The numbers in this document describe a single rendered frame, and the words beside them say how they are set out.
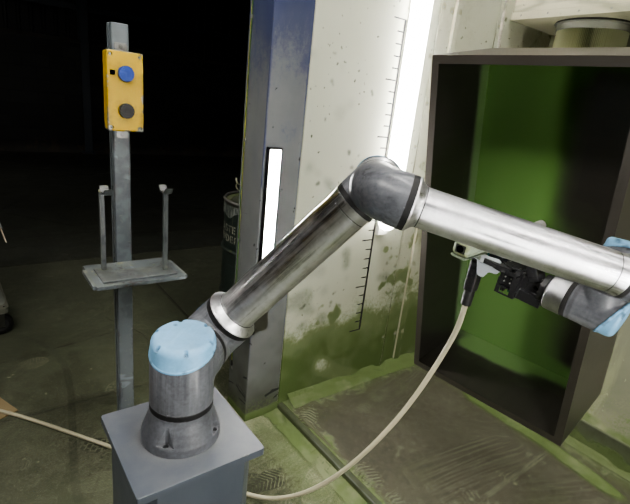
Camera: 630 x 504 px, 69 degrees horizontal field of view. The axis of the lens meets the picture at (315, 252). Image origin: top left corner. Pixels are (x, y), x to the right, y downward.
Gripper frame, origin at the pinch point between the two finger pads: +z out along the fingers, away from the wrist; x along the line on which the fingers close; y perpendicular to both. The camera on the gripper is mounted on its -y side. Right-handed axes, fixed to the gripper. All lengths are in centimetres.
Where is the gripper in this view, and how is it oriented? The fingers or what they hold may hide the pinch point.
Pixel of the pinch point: (478, 250)
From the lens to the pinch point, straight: 133.7
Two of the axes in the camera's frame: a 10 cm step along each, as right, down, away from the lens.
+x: 7.3, -1.9, 6.6
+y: -1.4, 9.0, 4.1
